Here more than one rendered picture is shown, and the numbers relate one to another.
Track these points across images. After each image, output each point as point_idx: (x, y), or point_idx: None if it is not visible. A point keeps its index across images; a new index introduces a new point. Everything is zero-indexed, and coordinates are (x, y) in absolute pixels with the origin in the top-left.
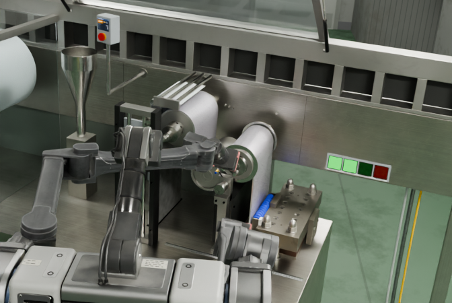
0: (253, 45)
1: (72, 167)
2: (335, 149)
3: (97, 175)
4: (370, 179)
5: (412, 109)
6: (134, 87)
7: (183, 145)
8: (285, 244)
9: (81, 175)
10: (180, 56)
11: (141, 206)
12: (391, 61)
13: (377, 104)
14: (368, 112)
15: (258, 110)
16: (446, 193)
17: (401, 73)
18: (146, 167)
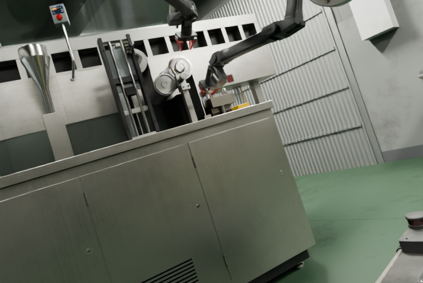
0: (138, 36)
1: None
2: (204, 77)
3: None
4: (226, 85)
5: (226, 43)
6: (68, 90)
7: (172, 16)
8: (228, 99)
9: None
10: (91, 66)
11: (141, 107)
12: (206, 23)
13: (211, 46)
14: (209, 51)
15: (157, 72)
16: (259, 76)
17: (213, 27)
18: None
